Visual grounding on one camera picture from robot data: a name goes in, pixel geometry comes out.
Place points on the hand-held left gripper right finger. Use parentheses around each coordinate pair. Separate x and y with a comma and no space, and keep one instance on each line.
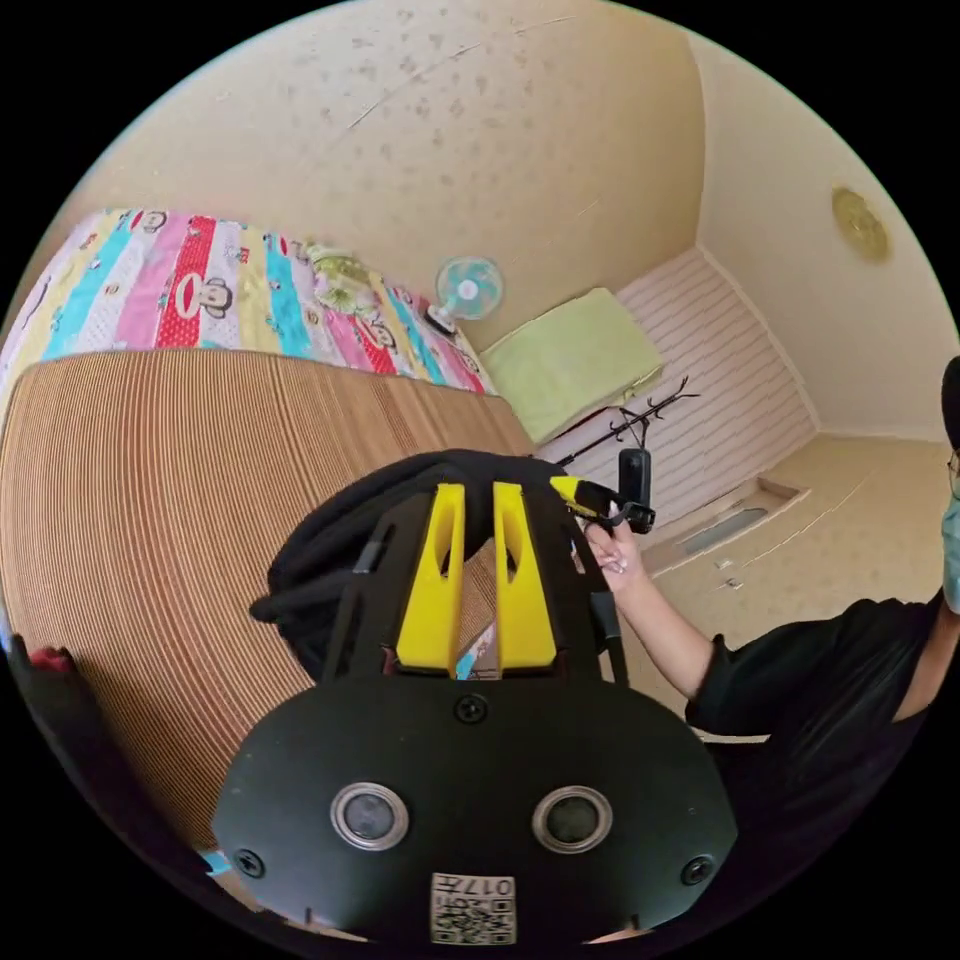
(525,615)

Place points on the person's right hand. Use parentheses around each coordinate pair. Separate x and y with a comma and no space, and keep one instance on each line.
(619,559)

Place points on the green patterned pillow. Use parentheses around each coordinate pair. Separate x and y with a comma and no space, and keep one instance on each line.
(343,279)

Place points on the person's body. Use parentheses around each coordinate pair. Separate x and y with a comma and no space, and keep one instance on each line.
(817,720)

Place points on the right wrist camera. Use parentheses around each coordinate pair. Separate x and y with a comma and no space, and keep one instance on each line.
(632,472)

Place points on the black coat rack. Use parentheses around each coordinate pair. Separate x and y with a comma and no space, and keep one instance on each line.
(637,411)

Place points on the person's right forearm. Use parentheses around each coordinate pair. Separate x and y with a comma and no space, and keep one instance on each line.
(667,630)

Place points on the blue electric fan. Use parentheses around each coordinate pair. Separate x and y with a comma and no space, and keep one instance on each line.
(469,289)

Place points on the black pants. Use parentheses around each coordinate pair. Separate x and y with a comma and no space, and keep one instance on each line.
(322,540)

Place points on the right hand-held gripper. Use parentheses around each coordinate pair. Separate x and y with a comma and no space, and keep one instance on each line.
(609,506)

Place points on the bed with woven mat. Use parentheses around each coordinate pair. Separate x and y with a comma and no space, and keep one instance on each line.
(150,480)

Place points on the round ceiling lamp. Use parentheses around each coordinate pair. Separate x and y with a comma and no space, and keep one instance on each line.
(860,223)

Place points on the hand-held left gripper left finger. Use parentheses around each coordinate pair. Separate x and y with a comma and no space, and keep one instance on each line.
(433,600)

